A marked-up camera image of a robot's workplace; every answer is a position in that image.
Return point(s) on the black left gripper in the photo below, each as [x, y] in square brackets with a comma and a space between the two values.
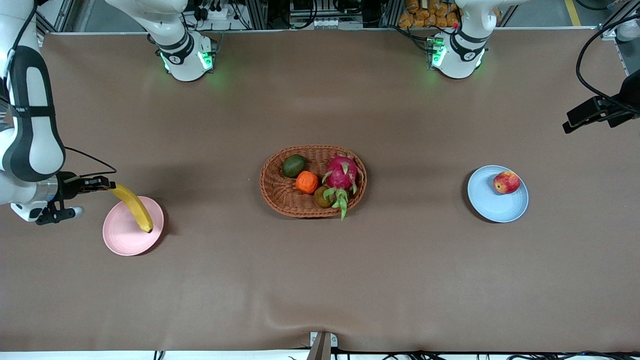
[629, 92]

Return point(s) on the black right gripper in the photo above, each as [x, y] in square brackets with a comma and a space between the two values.
[68, 186]

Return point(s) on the yellow banana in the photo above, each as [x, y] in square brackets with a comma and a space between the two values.
[135, 207]

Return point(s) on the red apple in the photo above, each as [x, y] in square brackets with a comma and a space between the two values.
[506, 182]

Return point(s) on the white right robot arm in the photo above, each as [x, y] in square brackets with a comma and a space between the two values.
[30, 150]

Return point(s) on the pink round plate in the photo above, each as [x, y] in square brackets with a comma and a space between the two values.
[122, 235]

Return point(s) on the blue round plate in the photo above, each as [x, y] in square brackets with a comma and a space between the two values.
[492, 205]

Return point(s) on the brown wicker basket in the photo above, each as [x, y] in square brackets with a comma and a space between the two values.
[285, 192]

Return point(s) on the orange bread pile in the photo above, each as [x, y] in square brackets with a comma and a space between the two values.
[425, 15]

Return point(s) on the green avocado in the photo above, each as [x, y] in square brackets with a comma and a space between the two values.
[293, 166]

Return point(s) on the orange tangerine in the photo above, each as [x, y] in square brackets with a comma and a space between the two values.
[306, 182]

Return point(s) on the white power strip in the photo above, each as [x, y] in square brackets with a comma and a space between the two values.
[215, 10]

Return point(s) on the brown kiwi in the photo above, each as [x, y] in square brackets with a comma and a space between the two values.
[321, 197]

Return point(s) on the brown table cloth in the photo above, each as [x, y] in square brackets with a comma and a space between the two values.
[320, 280]

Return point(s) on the pink dragon fruit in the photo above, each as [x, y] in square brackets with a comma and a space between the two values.
[342, 172]

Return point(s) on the aluminium frame beam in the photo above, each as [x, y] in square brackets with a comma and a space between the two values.
[55, 20]
[610, 27]

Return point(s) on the metal camera post bracket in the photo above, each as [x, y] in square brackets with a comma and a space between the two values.
[322, 345]

